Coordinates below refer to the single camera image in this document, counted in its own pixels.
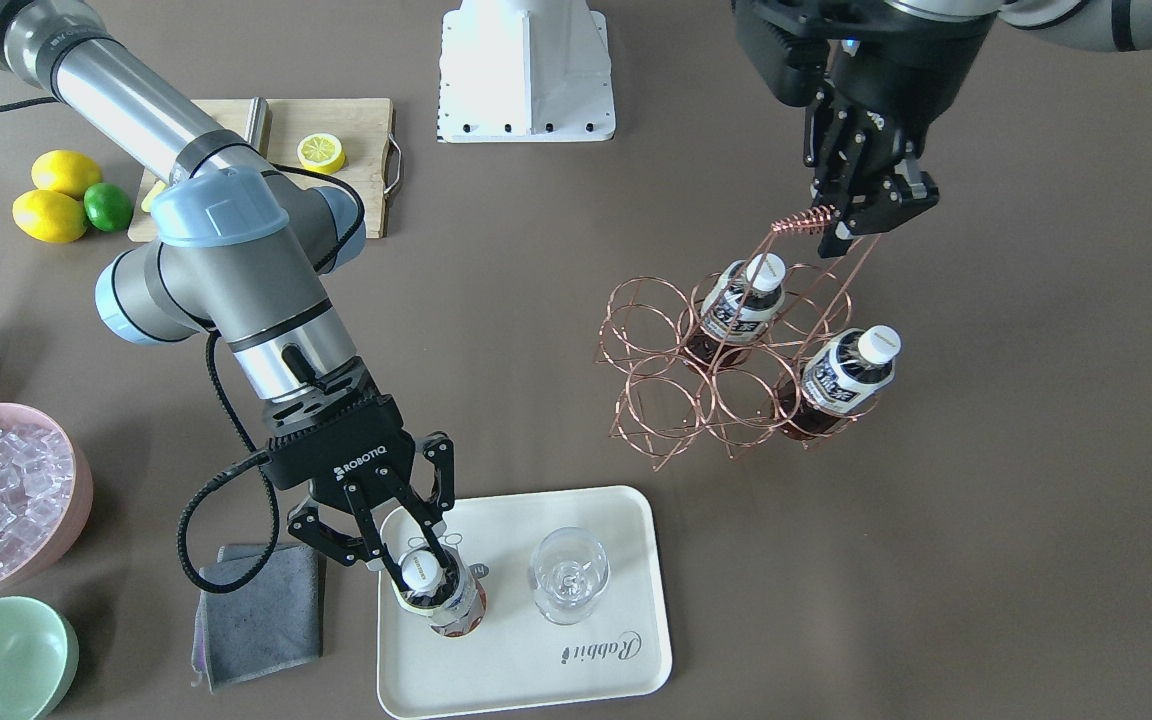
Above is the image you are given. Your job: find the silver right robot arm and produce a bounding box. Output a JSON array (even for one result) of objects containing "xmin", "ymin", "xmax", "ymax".
[{"xmin": 0, "ymin": 1, "xmax": 462, "ymax": 600}]

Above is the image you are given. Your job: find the steel muddler black tip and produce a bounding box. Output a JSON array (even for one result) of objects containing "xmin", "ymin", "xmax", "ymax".
[{"xmin": 244, "ymin": 97, "xmax": 271, "ymax": 158}]

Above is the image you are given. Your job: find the tea bottle white cap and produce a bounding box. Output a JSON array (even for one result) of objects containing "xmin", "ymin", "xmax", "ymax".
[
  {"xmin": 778, "ymin": 325, "xmax": 902, "ymax": 442},
  {"xmin": 394, "ymin": 544, "xmax": 486, "ymax": 638},
  {"xmin": 684, "ymin": 252, "xmax": 787, "ymax": 369}
]

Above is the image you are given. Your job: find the bamboo cutting board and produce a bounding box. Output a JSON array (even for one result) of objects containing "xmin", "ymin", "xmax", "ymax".
[{"xmin": 126, "ymin": 97, "xmax": 401, "ymax": 243}]

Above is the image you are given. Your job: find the black camera cable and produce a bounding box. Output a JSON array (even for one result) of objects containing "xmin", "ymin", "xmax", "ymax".
[{"xmin": 176, "ymin": 165, "xmax": 367, "ymax": 596}]

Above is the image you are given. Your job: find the green lime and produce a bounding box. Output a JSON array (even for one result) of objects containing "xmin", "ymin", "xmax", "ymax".
[{"xmin": 82, "ymin": 182, "xmax": 134, "ymax": 232}]

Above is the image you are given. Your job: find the pink bowl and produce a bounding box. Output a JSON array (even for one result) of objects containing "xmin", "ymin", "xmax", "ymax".
[{"xmin": 0, "ymin": 404, "xmax": 93, "ymax": 592}]

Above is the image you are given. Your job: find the copper wire bottle basket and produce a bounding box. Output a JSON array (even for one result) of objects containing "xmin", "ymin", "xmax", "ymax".
[{"xmin": 598, "ymin": 209, "xmax": 882, "ymax": 469}]

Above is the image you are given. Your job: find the yellow plastic knife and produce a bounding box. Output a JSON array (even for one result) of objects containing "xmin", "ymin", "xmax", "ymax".
[{"xmin": 141, "ymin": 179, "xmax": 166, "ymax": 214}]

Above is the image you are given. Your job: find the grey folded cloth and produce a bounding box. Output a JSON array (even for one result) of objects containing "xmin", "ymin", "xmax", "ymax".
[{"xmin": 192, "ymin": 543, "xmax": 323, "ymax": 694}]

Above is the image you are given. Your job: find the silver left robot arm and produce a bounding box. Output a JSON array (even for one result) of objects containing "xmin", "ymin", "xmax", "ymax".
[{"xmin": 732, "ymin": 1, "xmax": 1152, "ymax": 259}]

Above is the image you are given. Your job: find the half lemon slice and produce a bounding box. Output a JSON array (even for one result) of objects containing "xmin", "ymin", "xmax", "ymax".
[{"xmin": 296, "ymin": 132, "xmax": 347, "ymax": 176}]

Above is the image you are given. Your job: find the green bowl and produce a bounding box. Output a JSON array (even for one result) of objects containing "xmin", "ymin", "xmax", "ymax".
[{"xmin": 0, "ymin": 596, "xmax": 79, "ymax": 719}]

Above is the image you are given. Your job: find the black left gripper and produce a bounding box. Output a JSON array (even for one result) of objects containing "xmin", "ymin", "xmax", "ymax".
[{"xmin": 732, "ymin": 1, "xmax": 995, "ymax": 259}]

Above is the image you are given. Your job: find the yellow lemon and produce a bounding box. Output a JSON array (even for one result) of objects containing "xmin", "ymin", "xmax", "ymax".
[
  {"xmin": 12, "ymin": 190, "xmax": 88, "ymax": 243},
  {"xmin": 29, "ymin": 149, "xmax": 104, "ymax": 200}
]

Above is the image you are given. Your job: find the clear wine glass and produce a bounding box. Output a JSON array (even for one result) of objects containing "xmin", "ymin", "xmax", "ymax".
[{"xmin": 529, "ymin": 526, "xmax": 611, "ymax": 626}]

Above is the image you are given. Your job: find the cream rabbit tray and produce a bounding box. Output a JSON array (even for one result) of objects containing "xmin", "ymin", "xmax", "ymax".
[{"xmin": 378, "ymin": 486, "xmax": 673, "ymax": 719}]

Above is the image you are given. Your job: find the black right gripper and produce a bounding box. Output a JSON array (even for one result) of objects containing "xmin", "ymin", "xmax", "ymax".
[{"xmin": 259, "ymin": 361, "xmax": 454, "ymax": 591}]

